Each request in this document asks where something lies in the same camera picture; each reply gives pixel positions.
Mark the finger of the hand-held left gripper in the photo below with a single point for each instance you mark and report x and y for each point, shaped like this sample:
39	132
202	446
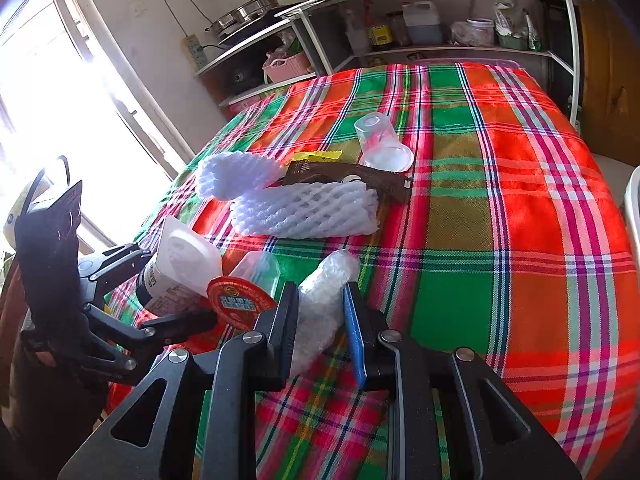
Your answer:
117	262
175	327

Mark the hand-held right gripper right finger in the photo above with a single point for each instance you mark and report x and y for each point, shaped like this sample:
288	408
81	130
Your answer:
356	345

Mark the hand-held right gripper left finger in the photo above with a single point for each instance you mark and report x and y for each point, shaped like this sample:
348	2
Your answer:
282	340

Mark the clear plastic wrap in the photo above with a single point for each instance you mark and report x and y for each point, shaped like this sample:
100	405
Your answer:
320	305

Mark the white yogurt cup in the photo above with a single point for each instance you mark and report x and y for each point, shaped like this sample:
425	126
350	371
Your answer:
175	260

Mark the yellow red snack packet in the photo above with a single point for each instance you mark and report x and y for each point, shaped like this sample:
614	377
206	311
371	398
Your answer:
317	157

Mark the clear cup with pink film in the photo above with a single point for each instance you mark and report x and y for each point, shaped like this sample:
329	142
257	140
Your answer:
380	135

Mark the clear cup with red lid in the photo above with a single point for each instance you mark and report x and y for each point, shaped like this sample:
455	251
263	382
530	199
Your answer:
240	305

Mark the white foam fruit net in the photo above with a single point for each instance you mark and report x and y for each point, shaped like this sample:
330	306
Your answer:
235	175
305	210

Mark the plaid tablecloth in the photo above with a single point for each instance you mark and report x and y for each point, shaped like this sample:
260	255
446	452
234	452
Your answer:
500	260

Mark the brown coffee packet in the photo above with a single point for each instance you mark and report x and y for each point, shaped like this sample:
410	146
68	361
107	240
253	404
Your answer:
360	177

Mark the dark pot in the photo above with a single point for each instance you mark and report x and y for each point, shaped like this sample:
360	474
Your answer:
242	80

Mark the white power strip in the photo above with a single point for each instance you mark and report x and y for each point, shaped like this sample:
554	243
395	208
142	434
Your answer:
195	50

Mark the low side shelf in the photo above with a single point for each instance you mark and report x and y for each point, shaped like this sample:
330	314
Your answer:
240	47

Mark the pink plastic basket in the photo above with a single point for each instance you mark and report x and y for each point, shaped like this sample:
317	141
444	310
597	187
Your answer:
287	67

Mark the steel steamer pot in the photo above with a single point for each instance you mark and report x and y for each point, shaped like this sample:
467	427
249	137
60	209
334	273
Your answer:
245	12

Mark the clear plastic bottle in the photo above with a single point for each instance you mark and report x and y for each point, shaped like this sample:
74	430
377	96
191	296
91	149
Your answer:
356	35

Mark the soy sauce bottle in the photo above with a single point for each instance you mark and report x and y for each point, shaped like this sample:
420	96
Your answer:
381	35

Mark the dark glass jar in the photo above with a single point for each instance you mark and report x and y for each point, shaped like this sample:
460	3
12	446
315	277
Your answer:
399	32

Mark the white plastic jug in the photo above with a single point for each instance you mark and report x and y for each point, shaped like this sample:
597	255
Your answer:
422	27

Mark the crumpled plastic bag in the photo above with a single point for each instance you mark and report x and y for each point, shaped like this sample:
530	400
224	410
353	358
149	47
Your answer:
460	35

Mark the white plastic tub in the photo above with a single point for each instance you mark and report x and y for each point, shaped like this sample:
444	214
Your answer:
481	32

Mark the green plastic basket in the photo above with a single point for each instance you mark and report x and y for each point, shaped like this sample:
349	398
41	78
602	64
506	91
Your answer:
512	42

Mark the green white pouch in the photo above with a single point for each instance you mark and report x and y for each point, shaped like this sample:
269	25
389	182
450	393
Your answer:
534	35

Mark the wooden door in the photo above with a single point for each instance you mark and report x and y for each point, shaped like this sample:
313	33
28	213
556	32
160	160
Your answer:
610	60

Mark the white window frame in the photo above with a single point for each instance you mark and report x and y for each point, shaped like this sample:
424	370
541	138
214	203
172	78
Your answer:
130	90

